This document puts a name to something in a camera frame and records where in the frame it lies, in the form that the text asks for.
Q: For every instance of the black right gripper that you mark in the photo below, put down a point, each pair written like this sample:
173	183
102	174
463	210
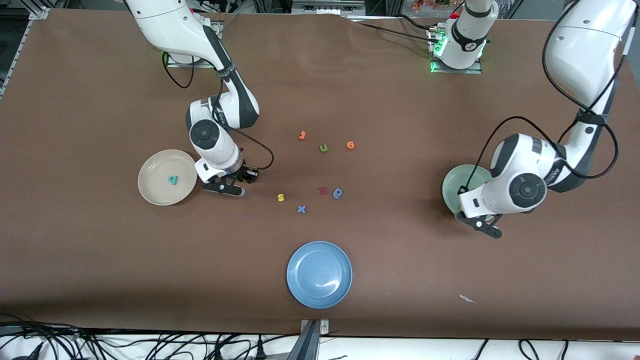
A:
243	173

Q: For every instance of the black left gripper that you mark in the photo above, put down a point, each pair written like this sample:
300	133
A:
462	190

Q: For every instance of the teal letter q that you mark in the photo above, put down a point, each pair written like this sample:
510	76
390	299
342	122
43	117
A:
176	180

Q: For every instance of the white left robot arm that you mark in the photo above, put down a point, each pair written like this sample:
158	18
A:
585	55

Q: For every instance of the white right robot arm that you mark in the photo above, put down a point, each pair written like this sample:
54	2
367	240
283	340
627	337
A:
165	25

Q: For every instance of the light green round plate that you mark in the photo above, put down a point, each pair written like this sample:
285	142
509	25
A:
452	192

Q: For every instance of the white paper scrap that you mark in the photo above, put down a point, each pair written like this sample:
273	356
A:
467	299

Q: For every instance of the beige round plate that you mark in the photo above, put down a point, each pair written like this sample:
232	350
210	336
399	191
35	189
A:
160	192

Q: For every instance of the blue foam letter a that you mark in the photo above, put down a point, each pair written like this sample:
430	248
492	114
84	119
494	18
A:
340	191

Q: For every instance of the blue round plate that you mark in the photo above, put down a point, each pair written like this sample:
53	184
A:
320	275

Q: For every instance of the brown table cover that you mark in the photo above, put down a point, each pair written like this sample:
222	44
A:
100	250

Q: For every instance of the grey metal box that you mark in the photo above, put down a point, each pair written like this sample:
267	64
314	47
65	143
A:
327	7

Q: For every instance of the silver metal bracket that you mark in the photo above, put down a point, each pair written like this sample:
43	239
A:
324	326

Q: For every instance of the grey camera pole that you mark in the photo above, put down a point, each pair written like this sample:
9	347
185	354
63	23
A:
306	345

